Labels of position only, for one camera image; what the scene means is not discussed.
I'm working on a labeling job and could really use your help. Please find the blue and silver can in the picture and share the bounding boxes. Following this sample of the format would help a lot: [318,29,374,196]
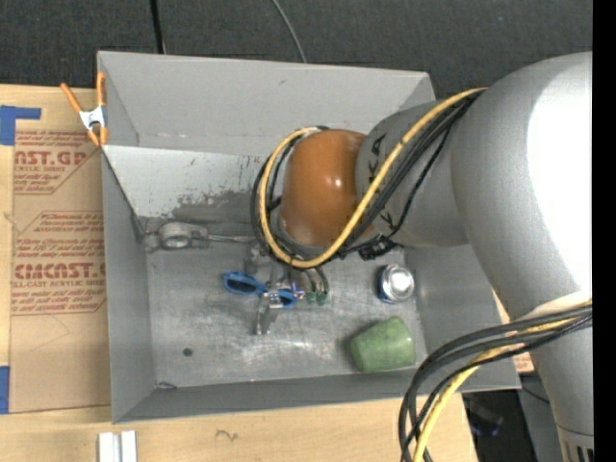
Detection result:
[374,263,417,305]

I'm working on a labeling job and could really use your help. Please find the grey metal ring clamp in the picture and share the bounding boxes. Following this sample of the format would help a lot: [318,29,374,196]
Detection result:
[142,220,212,253]

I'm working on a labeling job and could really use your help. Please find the blue sunglasses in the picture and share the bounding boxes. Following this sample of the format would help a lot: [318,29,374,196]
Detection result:
[222,270,302,308]

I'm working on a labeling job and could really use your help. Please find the brown cardboard board red print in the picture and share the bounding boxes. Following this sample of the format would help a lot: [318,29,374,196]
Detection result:
[0,83,113,416]

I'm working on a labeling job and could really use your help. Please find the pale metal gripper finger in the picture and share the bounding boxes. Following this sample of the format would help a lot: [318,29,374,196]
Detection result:
[244,246,265,277]
[253,290,286,337]

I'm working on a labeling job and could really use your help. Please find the grey metal bin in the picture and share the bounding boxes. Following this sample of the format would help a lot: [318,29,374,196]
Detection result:
[95,49,524,425]

